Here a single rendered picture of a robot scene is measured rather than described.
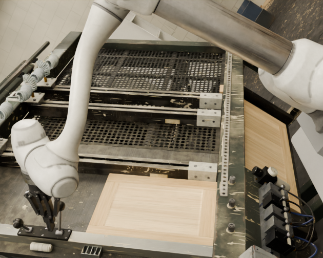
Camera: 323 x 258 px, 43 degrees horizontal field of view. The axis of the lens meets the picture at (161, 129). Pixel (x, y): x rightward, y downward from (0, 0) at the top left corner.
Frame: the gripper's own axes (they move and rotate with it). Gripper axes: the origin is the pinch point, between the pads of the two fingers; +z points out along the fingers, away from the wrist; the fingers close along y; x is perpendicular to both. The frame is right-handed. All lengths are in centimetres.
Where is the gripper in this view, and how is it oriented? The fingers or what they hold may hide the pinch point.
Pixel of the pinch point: (49, 221)
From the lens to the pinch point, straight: 151.9
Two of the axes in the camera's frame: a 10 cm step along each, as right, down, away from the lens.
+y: 9.9, 0.7, -1.4
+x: 1.6, -5.5, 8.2
